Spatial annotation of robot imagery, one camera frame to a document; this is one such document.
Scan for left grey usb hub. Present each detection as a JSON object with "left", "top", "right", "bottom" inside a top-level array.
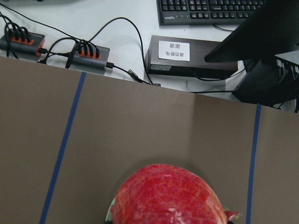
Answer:
[{"left": 0, "top": 32, "right": 46, "bottom": 58}]

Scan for black monitor stand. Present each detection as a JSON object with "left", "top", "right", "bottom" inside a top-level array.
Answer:
[{"left": 205, "top": 0, "right": 299, "bottom": 106}]

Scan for grey usb hub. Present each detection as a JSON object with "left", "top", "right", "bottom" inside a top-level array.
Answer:
[
  {"left": 0, "top": 32, "right": 46, "bottom": 58},
  {"left": 68, "top": 43, "right": 110, "bottom": 75}
]

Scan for right grey usb hub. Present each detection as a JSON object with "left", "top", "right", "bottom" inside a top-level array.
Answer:
[{"left": 68, "top": 43, "right": 110, "bottom": 75}]

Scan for green plate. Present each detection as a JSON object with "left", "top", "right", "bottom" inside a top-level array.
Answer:
[{"left": 104, "top": 197, "right": 115, "bottom": 224}]

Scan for black keyboard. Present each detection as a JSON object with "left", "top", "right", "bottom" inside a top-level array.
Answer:
[{"left": 156, "top": 0, "right": 265, "bottom": 26}]

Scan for yellow pink peach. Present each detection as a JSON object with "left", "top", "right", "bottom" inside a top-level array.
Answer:
[{"left": 223, "top": 207, "right": 242, "bottom": 222}]

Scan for black power adapter box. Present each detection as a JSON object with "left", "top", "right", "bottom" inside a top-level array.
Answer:
[{"left": 146, "top": 35, "right": 238, "bottom": 80}]

